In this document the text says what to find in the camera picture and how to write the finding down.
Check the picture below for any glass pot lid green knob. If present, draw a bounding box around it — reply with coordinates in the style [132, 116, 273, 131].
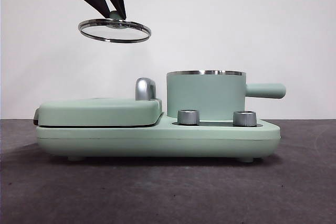
[78, 10, 152, 44]

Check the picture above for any silver control knob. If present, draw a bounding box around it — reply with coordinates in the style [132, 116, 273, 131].
[177, 109, 201, 125]
[233, 110, 257, 127]

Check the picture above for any mint green breakfast maker base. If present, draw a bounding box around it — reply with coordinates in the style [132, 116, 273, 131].
[36, 111, 281, 162]

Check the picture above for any mint green pot with handle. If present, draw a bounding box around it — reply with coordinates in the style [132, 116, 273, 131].
[166, 69, 286, 120]

